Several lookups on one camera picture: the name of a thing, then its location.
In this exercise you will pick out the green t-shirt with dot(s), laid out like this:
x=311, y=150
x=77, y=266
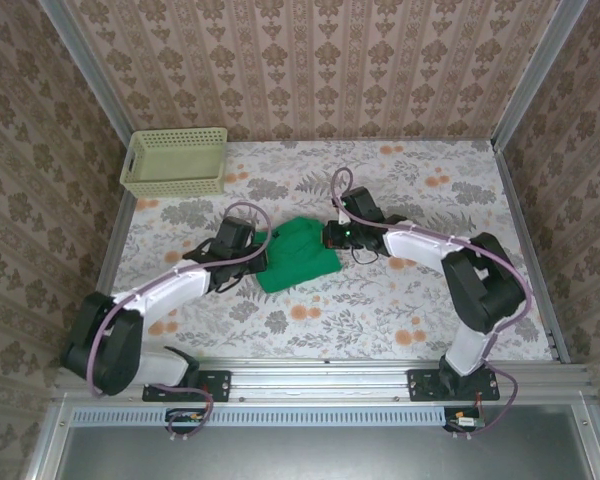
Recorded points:
x=300, y=260

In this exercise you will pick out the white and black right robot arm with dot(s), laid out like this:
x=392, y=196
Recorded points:
x=485, y=295

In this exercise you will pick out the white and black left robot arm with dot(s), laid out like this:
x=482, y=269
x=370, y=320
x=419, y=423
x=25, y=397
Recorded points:
x=105, y=345

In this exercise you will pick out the pale yellow plastic basket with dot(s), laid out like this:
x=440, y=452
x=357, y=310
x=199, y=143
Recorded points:
x=175, y=187

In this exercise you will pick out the floral table cover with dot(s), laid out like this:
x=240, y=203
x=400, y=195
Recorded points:
x=330, y=320

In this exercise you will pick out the small black connector box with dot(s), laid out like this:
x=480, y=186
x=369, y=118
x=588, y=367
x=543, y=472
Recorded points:
x=462, y=421
x=185, y=420

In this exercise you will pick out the grey metal panel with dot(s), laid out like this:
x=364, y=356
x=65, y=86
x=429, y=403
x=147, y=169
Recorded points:
x=320, y=455

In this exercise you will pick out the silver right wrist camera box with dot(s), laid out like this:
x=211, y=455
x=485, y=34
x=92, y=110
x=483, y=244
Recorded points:
x=341, y=224

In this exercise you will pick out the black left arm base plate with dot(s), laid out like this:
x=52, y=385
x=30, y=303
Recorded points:
x=220, y=385

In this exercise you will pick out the aluminium mounting rail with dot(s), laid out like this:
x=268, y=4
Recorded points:
x=320, y=380

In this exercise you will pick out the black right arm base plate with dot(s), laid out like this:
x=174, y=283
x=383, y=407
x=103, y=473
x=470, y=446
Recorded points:
x=417, y=387

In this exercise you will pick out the aluminium frame post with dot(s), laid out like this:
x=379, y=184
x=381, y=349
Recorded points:
x=91, y=75
x=535, y=75

